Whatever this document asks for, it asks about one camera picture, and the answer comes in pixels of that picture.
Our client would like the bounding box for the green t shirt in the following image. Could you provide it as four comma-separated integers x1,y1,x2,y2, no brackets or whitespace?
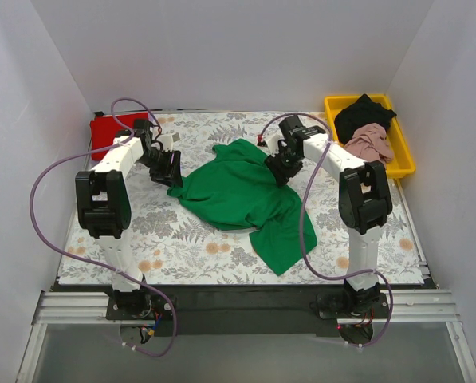
167,139,318,276

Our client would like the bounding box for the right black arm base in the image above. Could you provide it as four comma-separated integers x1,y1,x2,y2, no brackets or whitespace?
309,281,391,347

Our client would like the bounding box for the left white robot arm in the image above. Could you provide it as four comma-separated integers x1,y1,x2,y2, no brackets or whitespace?
75,119,183,319

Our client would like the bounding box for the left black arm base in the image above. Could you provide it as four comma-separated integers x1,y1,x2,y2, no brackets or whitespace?
105,290,177,345

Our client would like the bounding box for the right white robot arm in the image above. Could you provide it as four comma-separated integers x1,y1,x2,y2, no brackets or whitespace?
258,113,393,318

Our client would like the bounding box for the floral patterned table mat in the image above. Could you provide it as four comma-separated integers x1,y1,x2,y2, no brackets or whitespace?
57,112,430,286

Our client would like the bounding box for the red folded t shirt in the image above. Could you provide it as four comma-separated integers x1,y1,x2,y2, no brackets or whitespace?
90,112,149,150

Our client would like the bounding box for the pink crumpled t shirt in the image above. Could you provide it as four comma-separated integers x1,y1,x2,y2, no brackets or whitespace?
344,123,395,164

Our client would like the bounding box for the black crumpled t shirt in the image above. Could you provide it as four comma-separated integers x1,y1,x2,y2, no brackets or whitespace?
334,94,397,144

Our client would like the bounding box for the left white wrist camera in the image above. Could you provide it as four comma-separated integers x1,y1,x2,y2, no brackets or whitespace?
152,133,180,152

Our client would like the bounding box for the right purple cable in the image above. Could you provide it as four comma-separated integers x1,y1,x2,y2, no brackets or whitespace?
257,112,394,349

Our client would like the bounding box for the purple cable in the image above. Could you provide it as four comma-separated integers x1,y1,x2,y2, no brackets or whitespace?
29,97,179,358
257,112,394,349

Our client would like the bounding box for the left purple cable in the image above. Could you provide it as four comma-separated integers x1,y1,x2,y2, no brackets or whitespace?
29,97,179,358

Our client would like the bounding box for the aluminium frame rail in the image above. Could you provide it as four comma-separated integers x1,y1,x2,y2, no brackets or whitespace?
17,286,476,382

